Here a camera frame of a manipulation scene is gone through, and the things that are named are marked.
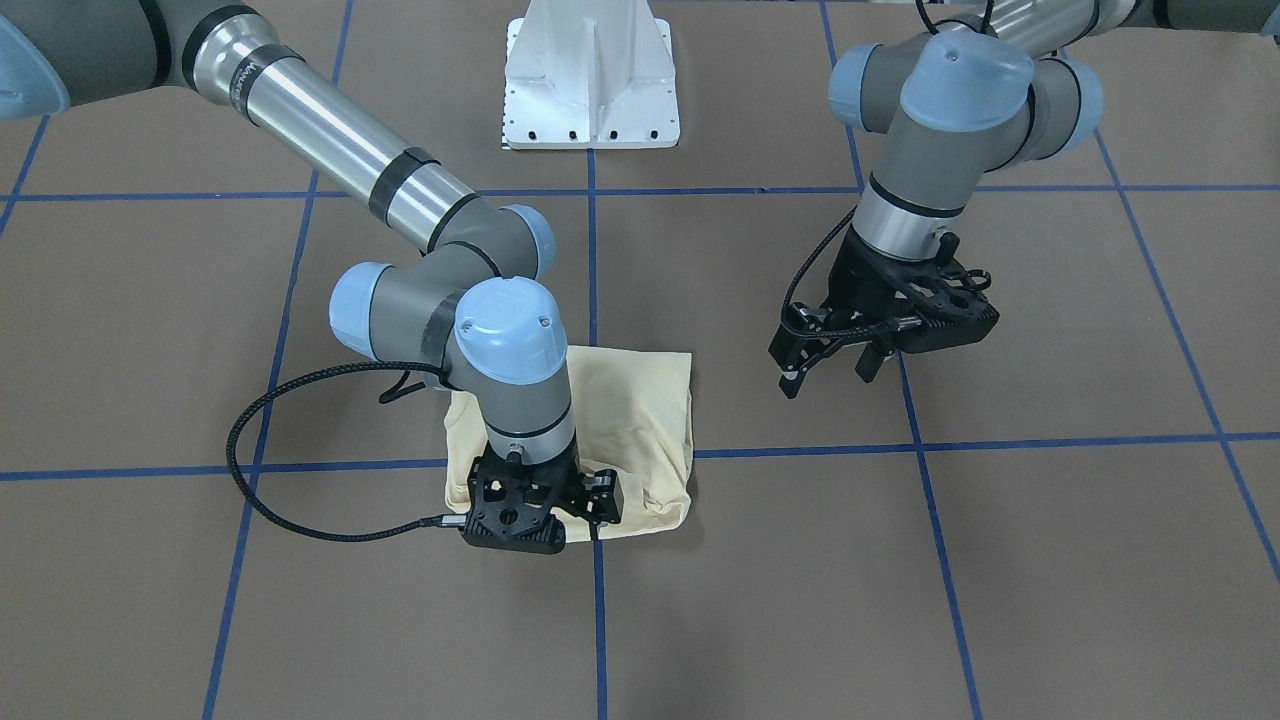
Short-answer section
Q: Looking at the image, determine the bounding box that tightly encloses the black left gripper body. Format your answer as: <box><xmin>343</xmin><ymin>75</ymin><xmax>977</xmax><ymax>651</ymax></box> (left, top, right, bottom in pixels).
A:
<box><xmin>769</xmin><ymin>228</ymin><xmax>1000</xmax><ymax>366</ymax></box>

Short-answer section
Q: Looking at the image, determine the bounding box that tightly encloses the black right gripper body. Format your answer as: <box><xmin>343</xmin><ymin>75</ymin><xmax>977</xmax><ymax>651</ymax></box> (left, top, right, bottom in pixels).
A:
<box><xmin>462</xmin><ymin>452</ymin><xmax>584</xmax><ymax>555</ymax></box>

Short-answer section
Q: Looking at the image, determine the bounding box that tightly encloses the beige long-sleeve printed shirt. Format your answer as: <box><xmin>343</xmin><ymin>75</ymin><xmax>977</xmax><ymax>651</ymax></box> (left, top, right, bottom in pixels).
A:
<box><xmin>445</xmin><ymin>342</ymin><xmax>692</xmax><ymax>544</ymax></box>

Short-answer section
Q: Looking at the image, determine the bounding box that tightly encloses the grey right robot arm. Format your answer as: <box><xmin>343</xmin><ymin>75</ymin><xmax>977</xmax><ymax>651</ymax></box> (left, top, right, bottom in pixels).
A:
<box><xmin>3</xmin><ymin>88</ymin><xmax>413</xmax><ymax>591</ymax></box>

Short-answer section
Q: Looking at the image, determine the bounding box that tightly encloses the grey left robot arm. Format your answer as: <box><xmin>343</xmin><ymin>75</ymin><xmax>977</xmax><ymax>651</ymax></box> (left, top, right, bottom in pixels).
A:
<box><xmin>769</xmin><ymin>1</ymin><xmax>1277</xmax><ymax>398</ymax></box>

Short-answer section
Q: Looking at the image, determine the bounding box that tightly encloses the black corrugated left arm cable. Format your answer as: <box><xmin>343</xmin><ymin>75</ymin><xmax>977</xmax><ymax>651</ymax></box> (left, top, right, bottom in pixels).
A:
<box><xmin>782</xmin><ymin>205</ymin><xmax>925</xmax><ymax>336</ymax></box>

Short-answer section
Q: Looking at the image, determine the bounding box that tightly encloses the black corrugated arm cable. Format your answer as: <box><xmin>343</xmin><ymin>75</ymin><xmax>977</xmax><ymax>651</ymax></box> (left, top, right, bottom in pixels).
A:
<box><xmin>227</xmin><ymin>363</ymin><xmax>471</xmax><ymax>544</ymax></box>
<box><xmin>782</xmin><ymin>205</ymin><xmax>925</xmax><ymax>336</ymax></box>

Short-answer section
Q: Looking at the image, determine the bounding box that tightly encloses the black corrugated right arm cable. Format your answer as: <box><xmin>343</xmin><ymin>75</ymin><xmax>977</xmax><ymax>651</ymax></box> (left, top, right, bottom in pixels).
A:
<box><xmin>227</xmin><ymin>363</ymin><xmax>471</xmax><ymax>544</ymax></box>

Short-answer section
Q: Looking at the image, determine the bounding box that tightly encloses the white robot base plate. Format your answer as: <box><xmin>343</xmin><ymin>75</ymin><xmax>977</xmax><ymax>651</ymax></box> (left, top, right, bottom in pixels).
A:
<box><xmin>502</xmin><ymin>1</ymin><xmax>681</xmax><ymax>150</ymax></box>

